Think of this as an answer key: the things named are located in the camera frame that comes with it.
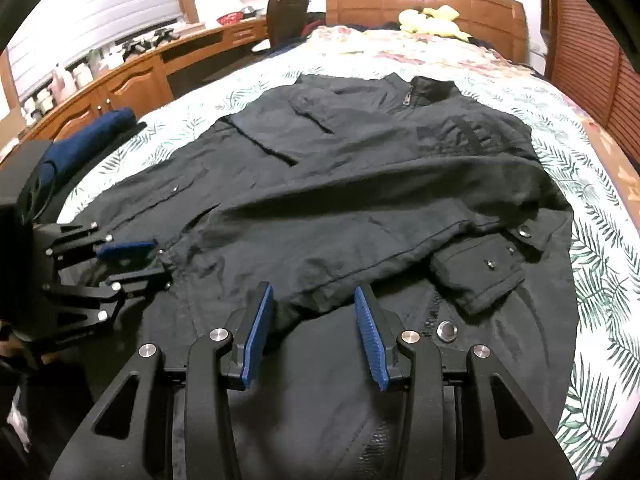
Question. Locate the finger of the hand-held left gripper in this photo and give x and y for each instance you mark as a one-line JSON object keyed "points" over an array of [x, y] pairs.
{"points": [[125, 250], [140, 282]]}

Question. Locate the wooden louvred wardrobe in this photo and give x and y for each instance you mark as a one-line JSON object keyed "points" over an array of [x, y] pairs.
{"points": [[580, 35]]}

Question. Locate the grey window blind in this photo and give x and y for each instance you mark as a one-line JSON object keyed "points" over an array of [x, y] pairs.
{"points": [[100, 10]]}

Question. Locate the yellow plush toy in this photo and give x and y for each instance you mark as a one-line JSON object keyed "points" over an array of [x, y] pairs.
{"points": [[425, 20]]}

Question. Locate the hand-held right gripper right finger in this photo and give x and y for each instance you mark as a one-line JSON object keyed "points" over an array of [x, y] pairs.
{"points": [[372, 340]]}

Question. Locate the wooden bed headboard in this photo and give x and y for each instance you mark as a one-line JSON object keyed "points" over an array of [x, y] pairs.
{"points": [[370, 5]]}

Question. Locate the red basket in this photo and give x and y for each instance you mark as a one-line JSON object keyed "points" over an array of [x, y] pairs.
{"points": [[230, 19]]}

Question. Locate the dark wooden chair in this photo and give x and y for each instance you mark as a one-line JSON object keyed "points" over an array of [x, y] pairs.
{"points": [[285, 15]]}

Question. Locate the black jacket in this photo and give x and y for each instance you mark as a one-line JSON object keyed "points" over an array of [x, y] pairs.
{"points": [[375, 185]]}

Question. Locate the navy blue folded cloth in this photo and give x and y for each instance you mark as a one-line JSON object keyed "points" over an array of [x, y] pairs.
{"points": [[95, 132]]}

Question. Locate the red and dark clothes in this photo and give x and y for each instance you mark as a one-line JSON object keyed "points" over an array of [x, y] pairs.
{"points": [[314, 22]]}

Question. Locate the black small devices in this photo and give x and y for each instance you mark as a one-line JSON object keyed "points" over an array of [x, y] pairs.
{"points": [[150, 42]]}

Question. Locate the row of toiletry bottles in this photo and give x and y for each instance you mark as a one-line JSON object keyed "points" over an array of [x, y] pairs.
{"points": [[65, 80]]}

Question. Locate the wooden desk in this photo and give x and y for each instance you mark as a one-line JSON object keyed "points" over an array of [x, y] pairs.
{"points": [[135, 85]]}

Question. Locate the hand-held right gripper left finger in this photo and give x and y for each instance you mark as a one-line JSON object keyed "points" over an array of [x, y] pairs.
{"points": [[257, 335]]}

